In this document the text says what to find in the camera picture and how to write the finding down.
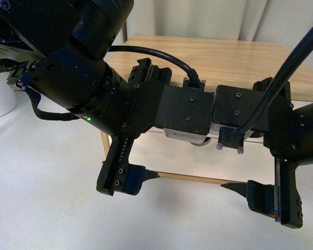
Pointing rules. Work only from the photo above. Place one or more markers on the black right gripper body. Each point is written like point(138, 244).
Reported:
point(278, 141)

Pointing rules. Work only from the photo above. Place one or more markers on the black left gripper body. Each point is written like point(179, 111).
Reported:
point(148, 81)

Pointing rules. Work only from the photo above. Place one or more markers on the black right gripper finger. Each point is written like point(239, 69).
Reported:
point(261, 198)

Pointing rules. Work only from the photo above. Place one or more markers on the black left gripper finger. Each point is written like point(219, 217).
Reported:
point(129, 179)

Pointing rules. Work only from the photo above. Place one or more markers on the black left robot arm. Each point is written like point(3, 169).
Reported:
point(69, 79)

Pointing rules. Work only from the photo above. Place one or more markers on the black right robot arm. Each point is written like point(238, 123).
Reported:
point(300, 125)

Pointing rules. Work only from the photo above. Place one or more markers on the wooden drawer cabinet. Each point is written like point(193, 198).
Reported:
point(219, 62)

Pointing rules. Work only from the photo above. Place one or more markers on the grey curtain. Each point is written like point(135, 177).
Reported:
point(284, 22)

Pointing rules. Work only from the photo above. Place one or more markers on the white plant pot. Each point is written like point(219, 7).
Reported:
point(8, 98)

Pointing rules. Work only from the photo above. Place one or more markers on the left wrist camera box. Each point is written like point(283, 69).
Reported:
point(185, 113)

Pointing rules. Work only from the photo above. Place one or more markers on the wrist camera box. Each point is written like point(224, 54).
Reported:
point(233, 106)
point(185, 113)

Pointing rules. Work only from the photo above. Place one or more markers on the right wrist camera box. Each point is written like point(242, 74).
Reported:
point(233, 106)

